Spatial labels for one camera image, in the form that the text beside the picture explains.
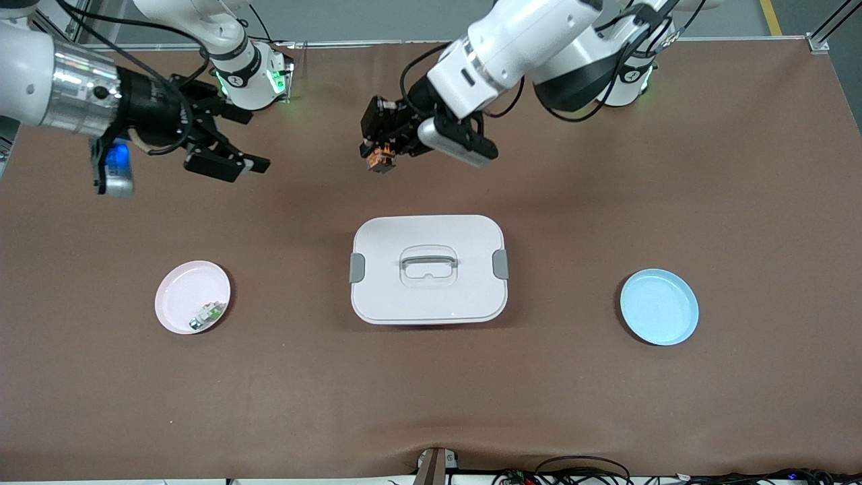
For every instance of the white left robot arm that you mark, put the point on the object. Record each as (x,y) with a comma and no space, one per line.
(512,40)

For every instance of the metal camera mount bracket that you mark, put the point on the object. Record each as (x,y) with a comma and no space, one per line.
(434,468)

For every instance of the green and silver switch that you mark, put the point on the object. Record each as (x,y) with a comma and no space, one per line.
(212,311)

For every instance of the pink round plate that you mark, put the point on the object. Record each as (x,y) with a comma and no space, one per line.
(178,296)

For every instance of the white lidded storage box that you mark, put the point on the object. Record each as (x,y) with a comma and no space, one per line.
(431,296)

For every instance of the orange and black switch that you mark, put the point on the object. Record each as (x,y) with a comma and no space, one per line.
(382,160)

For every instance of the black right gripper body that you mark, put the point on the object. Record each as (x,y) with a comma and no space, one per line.
(149,108)

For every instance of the aluminium table edge rail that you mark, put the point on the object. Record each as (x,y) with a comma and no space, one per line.
(363,42)

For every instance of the brown table cover sheet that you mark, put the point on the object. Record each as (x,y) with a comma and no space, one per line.
(431,391)

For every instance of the aluminium frame profile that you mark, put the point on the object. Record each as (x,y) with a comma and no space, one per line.
(818,44)

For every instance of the light blue round plate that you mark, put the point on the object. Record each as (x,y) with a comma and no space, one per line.
(658,306)

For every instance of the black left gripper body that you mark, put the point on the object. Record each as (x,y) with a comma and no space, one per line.
(412,101)

